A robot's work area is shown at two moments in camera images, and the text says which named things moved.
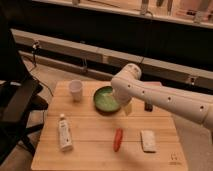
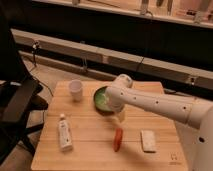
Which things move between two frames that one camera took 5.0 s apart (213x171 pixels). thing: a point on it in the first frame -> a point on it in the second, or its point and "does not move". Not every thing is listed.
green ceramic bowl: [105, 101] does not move
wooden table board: [86, 127] does not move
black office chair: [18, 96] does not move
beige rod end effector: [128, 109] -> [121, 116]
